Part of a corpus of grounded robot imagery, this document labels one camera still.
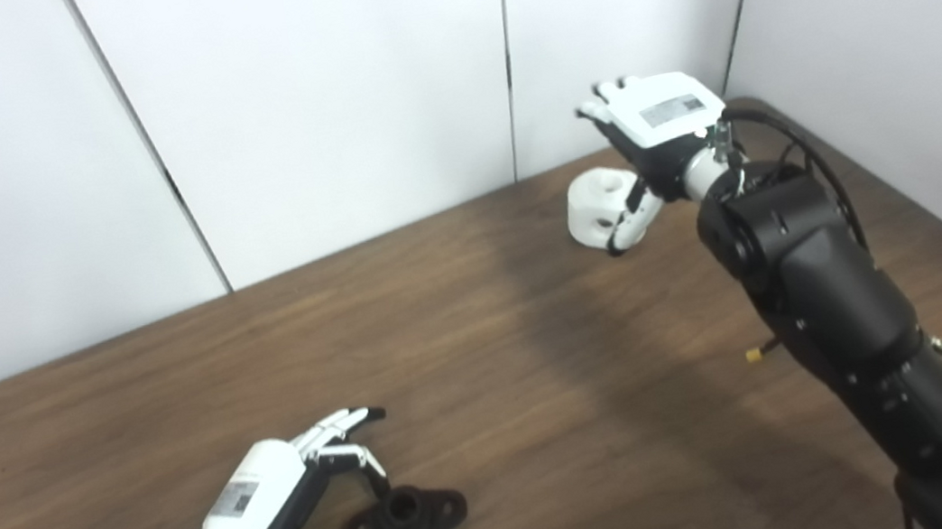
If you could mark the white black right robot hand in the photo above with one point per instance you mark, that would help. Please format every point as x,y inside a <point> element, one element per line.
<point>661,121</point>

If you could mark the round white block with holes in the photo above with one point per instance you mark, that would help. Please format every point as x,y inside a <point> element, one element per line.
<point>595,207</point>

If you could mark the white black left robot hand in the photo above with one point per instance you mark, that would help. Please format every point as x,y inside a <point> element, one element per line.
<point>252,503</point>

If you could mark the black flanged holder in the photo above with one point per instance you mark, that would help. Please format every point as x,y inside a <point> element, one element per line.
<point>418,517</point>

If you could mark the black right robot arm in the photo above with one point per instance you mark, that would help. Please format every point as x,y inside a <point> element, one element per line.
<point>839,298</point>

